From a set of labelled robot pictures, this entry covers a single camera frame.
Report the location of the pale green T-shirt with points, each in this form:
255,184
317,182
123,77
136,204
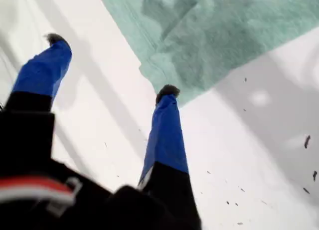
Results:
224,40

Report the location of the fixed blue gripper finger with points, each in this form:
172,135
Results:
167,135

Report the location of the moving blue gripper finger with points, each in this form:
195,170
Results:
42,72

